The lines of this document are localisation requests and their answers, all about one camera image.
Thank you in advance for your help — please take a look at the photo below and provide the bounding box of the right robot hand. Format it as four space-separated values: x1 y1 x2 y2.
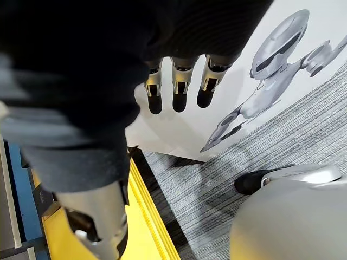
0 0 274 260

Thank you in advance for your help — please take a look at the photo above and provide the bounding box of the blue shelf upright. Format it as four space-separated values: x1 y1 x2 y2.
3 139 49 260

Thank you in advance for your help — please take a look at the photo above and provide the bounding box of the yellow shelf board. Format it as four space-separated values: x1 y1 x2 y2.
31 158 182 260

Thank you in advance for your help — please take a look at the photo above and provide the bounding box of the dark robot foot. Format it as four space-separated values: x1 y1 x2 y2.
233 164 297 196

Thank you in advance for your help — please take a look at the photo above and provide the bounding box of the silver robot leg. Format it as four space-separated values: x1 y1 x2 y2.
229 163 347 260

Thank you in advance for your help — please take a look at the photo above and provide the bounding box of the spaceship wall picture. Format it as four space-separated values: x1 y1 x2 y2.
200 9 347 153

